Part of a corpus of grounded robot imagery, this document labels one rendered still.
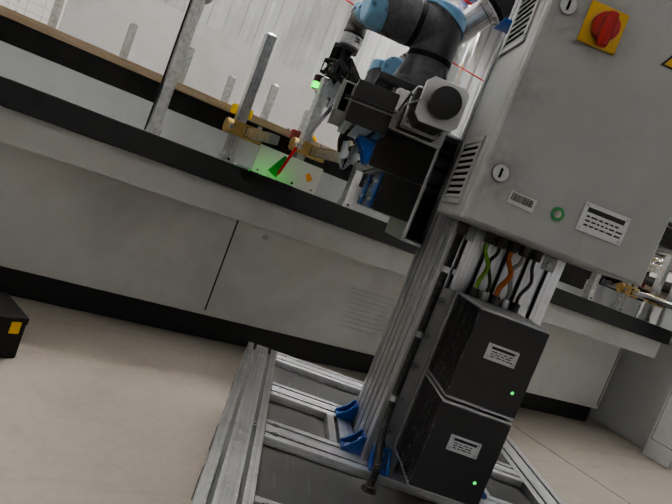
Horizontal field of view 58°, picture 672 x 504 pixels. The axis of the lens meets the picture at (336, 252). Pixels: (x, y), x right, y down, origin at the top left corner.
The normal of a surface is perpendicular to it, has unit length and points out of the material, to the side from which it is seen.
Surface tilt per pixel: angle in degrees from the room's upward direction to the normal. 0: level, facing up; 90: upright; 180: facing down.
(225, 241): 90
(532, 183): 89
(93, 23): 90
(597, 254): 90
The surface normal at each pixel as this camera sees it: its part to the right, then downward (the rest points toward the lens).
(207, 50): 0.51, 0.27
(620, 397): -0.83, -0.28
